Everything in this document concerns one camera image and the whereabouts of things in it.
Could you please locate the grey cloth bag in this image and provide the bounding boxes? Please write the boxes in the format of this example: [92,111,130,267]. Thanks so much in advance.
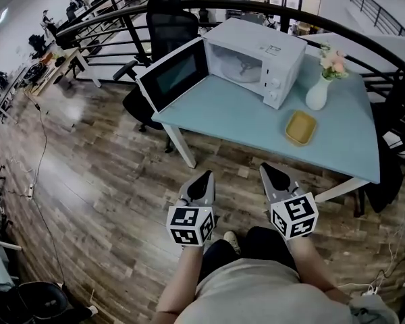
[348,294,400,324]

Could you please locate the yellow rectangular tray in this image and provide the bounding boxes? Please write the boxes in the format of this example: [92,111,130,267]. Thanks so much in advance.
[284,110,318,146]

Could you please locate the white microwave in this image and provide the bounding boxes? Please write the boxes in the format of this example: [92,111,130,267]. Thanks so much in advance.
[136,18,308,114]

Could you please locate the person's beige shoe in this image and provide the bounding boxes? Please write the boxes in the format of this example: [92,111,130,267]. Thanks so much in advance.
[223,231,241,255]

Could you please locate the glass turntable plate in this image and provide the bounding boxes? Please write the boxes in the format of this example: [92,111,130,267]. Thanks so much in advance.
[220,53,263,84]

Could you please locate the black floor cable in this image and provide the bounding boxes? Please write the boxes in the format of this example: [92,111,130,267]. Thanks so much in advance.
[22,92,68,285]

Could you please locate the pink flower bouquet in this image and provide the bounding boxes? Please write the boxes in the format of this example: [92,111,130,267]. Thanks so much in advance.
[318,41,349,81]

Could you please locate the white ribbed vase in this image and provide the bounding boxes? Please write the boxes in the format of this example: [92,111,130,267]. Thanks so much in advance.
[305,72,333,111]

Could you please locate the person's left forearm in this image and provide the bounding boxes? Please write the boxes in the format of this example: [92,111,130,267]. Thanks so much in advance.
[154,244,207,324]

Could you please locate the person's black trousers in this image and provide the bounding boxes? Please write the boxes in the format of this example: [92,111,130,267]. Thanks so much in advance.
[198,225,299,285]

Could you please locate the person's right forearm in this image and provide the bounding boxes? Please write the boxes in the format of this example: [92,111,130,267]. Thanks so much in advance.
[286,235,354,305]

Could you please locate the black curved metal railing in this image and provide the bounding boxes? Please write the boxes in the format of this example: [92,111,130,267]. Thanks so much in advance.
[55,0,405,90]

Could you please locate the black folding chair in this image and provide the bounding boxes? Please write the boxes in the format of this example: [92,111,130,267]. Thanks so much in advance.
[354,59,405,218]

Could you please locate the black straight balcony railing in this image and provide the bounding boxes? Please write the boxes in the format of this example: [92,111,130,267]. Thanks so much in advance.
[350,0,405,44]

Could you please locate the black padded stool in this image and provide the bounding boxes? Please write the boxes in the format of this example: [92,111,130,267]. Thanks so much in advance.
[0,280,99,324]

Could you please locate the light blue table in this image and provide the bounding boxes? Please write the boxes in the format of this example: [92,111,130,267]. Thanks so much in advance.
[151,34,381,204]

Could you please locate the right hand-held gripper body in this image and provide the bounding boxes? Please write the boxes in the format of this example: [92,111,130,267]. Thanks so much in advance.
[265,186,320,241]

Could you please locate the black office chair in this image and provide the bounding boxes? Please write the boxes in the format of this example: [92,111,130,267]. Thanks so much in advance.
[112,0,204,154]

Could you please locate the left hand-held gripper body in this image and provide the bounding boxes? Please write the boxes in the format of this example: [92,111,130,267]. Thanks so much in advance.
[166,194,217,248]

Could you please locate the person's grey shirt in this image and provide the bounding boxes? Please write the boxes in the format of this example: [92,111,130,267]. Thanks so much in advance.
[178,257,358,324]

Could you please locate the white floor cable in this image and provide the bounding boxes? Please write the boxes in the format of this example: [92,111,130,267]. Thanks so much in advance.
[336,227,405,293]

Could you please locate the wooden desk with white legs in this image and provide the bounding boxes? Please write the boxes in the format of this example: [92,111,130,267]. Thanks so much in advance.
[24,47,103,97]

